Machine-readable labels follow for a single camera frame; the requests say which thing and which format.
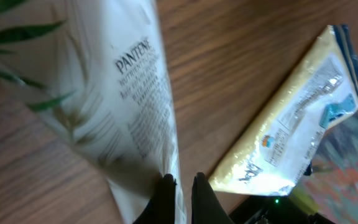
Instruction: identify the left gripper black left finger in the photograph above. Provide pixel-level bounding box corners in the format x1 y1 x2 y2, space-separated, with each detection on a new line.
133 174 177 224

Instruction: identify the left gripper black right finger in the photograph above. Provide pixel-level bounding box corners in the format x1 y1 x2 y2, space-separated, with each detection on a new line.
191 172 234 224

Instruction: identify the white Pantene conditioner tube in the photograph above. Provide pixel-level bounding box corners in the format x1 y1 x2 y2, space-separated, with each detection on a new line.
0 0 180 223

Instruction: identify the yellow wet wipes pack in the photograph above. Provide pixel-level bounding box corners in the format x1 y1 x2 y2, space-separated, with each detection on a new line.
209 24 358 196

